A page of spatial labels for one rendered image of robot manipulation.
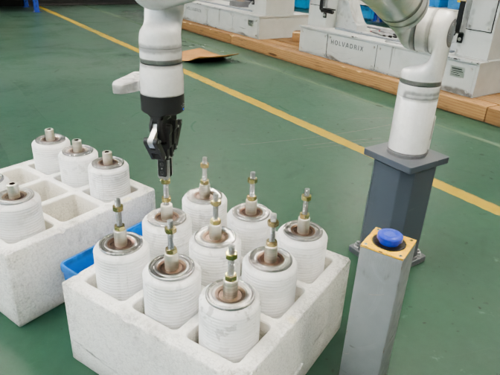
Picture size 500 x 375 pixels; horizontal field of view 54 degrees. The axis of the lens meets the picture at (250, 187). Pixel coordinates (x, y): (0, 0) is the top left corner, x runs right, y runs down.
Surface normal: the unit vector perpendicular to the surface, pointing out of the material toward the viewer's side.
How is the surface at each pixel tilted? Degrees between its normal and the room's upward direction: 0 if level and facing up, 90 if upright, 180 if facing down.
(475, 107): 90
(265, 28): 90
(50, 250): 90
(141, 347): 90
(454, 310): 0
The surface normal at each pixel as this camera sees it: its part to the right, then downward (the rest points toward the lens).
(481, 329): 0.04, -0.90
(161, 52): 0.22, 0.43
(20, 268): 0.80, 0.29
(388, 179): -0.83, 0.22
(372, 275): -0.55, 0.34
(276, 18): 0.56, 0.38
